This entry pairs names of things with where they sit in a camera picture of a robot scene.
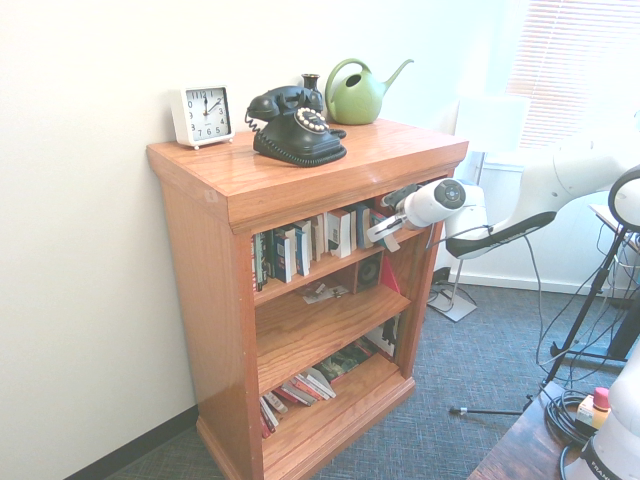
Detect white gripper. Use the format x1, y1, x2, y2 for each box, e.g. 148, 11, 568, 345
366, 214, 408, 243

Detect blue grey book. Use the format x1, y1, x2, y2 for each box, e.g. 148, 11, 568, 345
355, 201, 375, 250

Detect thick white book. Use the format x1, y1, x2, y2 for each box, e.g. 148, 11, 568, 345
326, 208, 357, 259

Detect small wooden speaker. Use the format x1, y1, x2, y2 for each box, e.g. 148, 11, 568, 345
355, 251, 385, 295

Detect red folder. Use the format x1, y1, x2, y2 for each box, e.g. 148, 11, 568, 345
379, 254, 403, 297

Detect beige paperback book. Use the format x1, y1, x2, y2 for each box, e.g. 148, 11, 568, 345
306, 214, 327, 263

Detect blue paperback book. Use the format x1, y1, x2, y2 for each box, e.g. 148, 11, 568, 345
293, 221, 313, 278

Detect scattered paper cards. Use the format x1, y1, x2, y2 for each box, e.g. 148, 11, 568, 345
299, 281, 350, 305

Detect dark blue white book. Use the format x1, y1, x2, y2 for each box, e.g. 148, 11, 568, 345
272, 227, 297, 284

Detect black and white book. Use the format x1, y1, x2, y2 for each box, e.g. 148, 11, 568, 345
367, 313, 402, 362

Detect dark green book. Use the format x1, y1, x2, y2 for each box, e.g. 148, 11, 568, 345
261, 229, 277, 281

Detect black vintage rotary telephone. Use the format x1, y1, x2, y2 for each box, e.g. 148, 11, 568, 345
243, 85, 349, 169

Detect green watering can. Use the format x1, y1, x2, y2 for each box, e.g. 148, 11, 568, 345
324, 57, 415, 126

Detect dark green magazine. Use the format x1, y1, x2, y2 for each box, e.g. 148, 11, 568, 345
313, 341, 375, 385

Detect white floor lamp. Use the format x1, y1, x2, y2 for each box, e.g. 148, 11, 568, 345
426, 97, 532, 324

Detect small black vase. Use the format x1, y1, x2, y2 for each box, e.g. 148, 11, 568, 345
300, 72, 324, 109

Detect red and white book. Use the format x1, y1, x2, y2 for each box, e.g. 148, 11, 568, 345
273, 367, 338, 407

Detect wooden bookshelf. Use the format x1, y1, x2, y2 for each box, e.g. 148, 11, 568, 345
146, 118, 470, 480

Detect black tripod stand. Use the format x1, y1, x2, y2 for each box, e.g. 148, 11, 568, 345
448, 219, 640, 417

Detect white square alarm clock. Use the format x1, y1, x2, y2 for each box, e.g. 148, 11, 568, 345
168, 84, 236, 151

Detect red white striped book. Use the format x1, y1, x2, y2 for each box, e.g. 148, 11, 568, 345
258, 391, 290, 440

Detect white window blinds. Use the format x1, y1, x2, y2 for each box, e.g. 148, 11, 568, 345
504, 0, 640, 151

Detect red emergency stop button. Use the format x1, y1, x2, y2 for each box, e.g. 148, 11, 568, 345
576, 386, 614, 431

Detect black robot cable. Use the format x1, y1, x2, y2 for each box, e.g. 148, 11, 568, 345
424, 219, 576, 366

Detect coiled black cable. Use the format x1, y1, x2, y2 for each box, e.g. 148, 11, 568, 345
544, 389, 597, 447

